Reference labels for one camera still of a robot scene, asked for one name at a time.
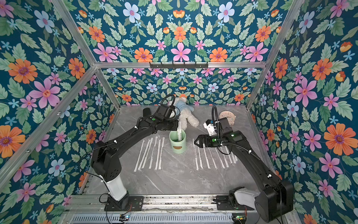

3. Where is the thirteenth white straw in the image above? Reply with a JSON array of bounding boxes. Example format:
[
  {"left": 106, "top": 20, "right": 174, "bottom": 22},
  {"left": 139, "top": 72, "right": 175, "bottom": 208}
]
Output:
[{"left": 155, "top": 138, "right": 161, "bottom": 170}]

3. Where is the green metal straw cup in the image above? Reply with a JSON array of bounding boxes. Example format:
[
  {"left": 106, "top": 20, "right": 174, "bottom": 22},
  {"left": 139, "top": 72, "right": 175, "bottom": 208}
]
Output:
[{"left": 169, "top": 130, "right": 186, "bottom": 154}]

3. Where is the fifteenth white straw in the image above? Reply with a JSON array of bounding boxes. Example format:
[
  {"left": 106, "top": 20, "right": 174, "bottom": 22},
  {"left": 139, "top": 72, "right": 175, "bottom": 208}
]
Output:
[{"left": 138, "top": 139, "right": 151, "bottom": 170}]

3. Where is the fourteenth white straw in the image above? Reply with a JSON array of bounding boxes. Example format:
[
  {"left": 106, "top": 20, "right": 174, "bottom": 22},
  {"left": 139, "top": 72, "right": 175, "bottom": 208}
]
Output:
[{"left": 149, "top": 136, "right": 158, "bottom": 169}]

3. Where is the eleventh white straw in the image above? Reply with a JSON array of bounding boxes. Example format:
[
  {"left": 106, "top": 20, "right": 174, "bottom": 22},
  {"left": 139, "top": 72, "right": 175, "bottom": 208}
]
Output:
[{"left": 158, "top": 137, "right": 165, "bottom": 170}]

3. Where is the sixteenth white straw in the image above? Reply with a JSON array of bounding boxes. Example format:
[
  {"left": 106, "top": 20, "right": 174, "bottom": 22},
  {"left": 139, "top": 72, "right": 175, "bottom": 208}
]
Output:
[{"left": 134, "top": 140, "right": 145, "bottom": 172}]

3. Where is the twelfth white straw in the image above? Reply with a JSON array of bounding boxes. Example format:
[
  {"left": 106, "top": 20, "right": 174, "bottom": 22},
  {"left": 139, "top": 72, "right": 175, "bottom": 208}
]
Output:
[{"left": 141, "top": 138, "right": 153, "bottom": 169}]

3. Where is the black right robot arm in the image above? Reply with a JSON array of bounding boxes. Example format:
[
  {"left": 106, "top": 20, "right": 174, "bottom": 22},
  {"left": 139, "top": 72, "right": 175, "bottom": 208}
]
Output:
[{"left": 194, "top": 117, "right": 294, "bottom": 223}]

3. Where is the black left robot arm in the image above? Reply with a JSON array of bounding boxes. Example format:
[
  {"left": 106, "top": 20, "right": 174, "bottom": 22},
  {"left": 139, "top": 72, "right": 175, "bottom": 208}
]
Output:
[{"left": 91, "top": 105, "right": 179, "bottom": 202}]

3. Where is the bundle of wrapped straws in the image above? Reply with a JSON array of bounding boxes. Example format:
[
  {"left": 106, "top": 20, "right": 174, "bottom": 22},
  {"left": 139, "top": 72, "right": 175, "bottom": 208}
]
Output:
[{"left": 177, "top": 121, "right": 182, "bottom": 142}]

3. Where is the white teddy bear blue shirt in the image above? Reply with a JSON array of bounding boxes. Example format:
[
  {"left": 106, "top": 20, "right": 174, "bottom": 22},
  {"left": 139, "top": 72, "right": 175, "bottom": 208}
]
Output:
[{"left": 170, "top": 97, "right": 199, "bottom": 131}]

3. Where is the beige round alarm clock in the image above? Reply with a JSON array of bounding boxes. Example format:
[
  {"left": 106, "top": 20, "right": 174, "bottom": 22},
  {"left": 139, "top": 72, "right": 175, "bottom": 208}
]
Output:
[{"left": 219, "top": 111, "right": 236, "bottom": 126}]

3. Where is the black wall hook rail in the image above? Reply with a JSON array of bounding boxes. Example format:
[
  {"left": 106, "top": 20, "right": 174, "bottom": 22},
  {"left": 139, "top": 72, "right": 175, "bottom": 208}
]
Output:
[{"left": 149, "top": 62, "right": 209, "bottom": 70}]

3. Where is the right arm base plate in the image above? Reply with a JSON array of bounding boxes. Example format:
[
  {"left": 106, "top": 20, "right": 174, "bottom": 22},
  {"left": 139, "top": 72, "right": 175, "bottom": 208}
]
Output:
[{"left": 213, "top": 195, "right": 254, "bottom": 211}]

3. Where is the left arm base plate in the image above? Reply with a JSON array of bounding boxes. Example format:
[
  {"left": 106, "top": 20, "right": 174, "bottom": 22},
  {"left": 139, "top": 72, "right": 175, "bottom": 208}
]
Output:
[{"left": 104, "top": 196, "right": 144, "bottom": 211}]

